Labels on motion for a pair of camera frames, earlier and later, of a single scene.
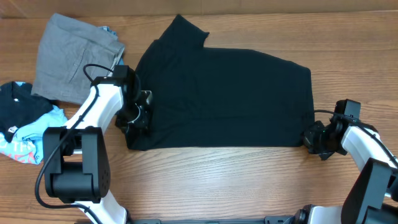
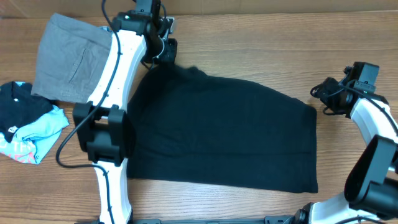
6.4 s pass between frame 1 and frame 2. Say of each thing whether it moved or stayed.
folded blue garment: stayed
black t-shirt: moved
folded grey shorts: stayed
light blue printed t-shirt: stayed
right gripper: moved
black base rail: stayed
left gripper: moved
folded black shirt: stayed
